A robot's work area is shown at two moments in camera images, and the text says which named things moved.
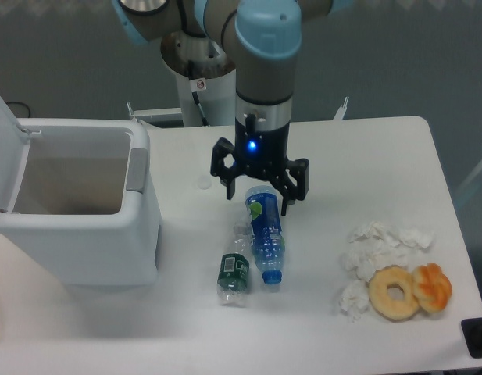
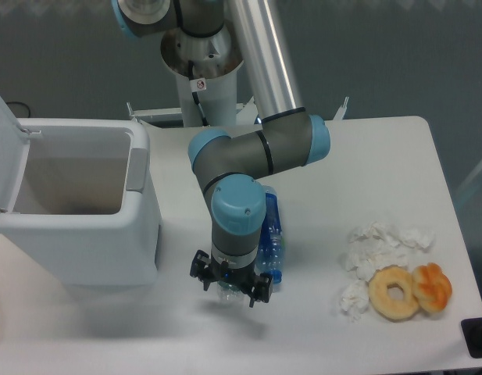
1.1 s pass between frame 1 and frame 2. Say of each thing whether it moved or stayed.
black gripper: moved
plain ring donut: stayed
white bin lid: stayed
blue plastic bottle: stayed
